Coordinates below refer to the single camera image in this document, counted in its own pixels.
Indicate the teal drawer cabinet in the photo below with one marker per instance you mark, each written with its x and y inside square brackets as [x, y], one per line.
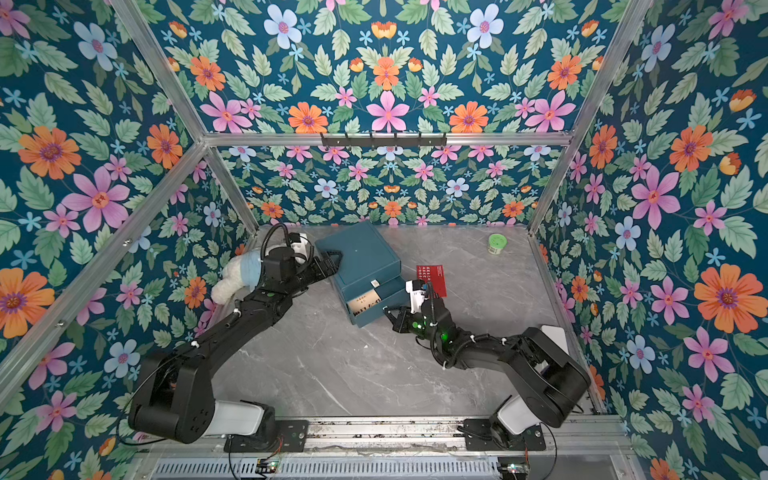
[365, 254]

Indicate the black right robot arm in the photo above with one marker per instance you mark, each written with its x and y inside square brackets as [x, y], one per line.
[548, 382]

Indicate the green lidded small cup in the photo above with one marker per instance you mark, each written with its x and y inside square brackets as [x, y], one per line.
[497, 243]

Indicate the red postcard white text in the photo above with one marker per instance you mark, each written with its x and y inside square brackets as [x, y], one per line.
[435, 275]

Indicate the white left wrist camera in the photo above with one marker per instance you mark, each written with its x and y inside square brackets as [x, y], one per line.
[299, 243]

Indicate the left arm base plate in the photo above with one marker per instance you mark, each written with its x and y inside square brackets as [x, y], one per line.
[276, 435]

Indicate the aluminium front rail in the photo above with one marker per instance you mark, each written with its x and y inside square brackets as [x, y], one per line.
[412, 436]

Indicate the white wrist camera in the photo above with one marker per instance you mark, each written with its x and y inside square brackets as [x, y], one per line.
[299, 243]
[418, 293]

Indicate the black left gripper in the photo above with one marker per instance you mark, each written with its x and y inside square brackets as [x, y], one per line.
[322, 261]

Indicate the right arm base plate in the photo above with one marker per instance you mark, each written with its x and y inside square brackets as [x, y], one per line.
[485, 435]

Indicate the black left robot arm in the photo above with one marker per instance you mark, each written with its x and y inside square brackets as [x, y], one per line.
[174, 398]

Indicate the white teddy bear blue shirt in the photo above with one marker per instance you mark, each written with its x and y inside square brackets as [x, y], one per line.
[242, 271]

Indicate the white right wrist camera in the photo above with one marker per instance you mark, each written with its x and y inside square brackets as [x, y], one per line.
[418, 293]

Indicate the teal top drawer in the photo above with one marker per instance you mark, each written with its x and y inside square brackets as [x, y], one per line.
[375, 285]

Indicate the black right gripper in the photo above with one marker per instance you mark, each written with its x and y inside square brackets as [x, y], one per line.
[426, 303]

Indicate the cream postcard red text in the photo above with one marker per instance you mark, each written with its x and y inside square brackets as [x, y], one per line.
[364, 302]

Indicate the teal drawer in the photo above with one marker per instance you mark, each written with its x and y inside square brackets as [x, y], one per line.
[398, 300]
[375, 285]

